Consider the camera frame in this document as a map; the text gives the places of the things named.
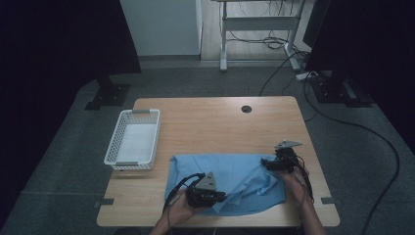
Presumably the black stand base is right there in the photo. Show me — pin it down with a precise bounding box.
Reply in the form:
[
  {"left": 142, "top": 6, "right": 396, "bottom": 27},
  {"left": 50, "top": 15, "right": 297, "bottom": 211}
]
[
  {"left": 310, "top": 78, "right": 375, "bottom": 109},
  {"left": 84, "top": 83, "right": 131, "bottom": 112}
]

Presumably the white metal desk frame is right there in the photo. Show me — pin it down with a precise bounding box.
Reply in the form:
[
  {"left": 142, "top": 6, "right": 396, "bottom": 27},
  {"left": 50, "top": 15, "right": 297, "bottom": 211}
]
[{"left": 210, "top": 0, "right": 308, "bottom": 72}]

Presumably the white power strip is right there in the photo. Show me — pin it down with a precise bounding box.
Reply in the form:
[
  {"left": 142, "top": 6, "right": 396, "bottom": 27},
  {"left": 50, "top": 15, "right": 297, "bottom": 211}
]
[{"left": 295, "top": 70, "right": 319, "bottom": 82}]

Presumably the black curtain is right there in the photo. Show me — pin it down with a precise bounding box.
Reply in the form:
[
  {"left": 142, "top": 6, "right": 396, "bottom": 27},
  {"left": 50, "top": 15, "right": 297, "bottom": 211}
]
[
  {"left": 302, "top": 0, "right": 415, "bottom": 155},
  {"left": 0, "top": 0, "right": 142, "bottom": 223}
]

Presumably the white cabinet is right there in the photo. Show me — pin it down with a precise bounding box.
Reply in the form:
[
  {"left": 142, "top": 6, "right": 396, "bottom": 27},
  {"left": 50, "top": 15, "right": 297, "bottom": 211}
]
[{"left": 119, "top": 0, "right": 204, "bottom": 58}]

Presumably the long black floor cable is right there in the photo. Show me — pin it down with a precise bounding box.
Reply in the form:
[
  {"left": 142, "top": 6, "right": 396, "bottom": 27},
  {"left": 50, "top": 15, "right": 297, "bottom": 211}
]
[{"left": 302, "top": 71, "right": 401, "bottom": 235}]

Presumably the white perforated plastic basket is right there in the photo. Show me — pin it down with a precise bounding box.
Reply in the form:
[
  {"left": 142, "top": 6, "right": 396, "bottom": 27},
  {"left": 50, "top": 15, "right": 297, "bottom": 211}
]
[{"left": 103, "top": 109, "right": 161, "bottom": 171}]

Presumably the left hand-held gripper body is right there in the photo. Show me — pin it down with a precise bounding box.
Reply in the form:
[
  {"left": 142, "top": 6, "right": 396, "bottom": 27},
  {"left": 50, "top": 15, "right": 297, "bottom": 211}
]
[{"left": 185, "top": 171, "right": 219, "bottom": 210}]

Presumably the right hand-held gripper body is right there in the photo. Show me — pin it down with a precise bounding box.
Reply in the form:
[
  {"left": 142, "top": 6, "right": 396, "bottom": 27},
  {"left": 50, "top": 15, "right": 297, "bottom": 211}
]
[{"left": 273, "top": 140, "right": 303, "bottom": 173}]

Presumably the tangle of cables under desk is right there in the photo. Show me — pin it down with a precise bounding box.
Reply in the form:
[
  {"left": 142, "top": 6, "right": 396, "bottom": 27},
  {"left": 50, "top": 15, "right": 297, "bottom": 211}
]
[{"left": 227, "top": 29, "right": 311, "bottom": 61}]

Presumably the person's right hand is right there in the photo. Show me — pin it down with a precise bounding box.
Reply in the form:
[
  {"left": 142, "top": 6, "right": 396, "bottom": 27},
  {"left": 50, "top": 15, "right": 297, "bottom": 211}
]
[{"left": 277, "top": 169, "right": 310, "bottom": 204}]

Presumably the light blue shirt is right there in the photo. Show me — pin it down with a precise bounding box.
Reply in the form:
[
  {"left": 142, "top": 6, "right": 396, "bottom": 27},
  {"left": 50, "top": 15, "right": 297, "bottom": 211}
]
[{"left": 163, "top": 154, "right": 288, "bottom": 217}]

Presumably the thin black floor cable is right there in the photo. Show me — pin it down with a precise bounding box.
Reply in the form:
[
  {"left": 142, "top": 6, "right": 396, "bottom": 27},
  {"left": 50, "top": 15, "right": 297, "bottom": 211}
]
[{"left": 258, "top": 51, "right": 301, "bottom": 98}]

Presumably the person's left hand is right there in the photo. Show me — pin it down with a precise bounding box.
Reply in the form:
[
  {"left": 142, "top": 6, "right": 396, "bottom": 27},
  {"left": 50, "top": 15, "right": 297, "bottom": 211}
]
[{"left": 164, "top": 195, "right": 206, "bottom": 227}]

